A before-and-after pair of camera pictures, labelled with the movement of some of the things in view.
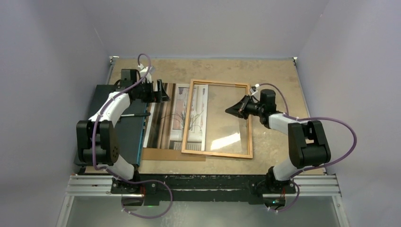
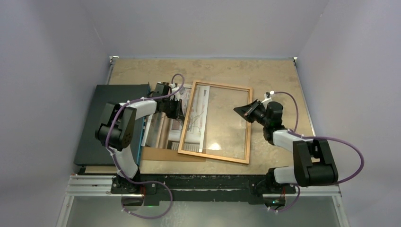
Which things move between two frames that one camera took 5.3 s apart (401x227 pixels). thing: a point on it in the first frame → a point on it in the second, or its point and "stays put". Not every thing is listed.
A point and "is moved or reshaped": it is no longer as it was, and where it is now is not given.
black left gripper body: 145,92 → 172,107
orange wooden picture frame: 213,152 is moved or reshaped
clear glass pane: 211,128 stays put
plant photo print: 167,123 stays put
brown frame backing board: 170,154 stays put
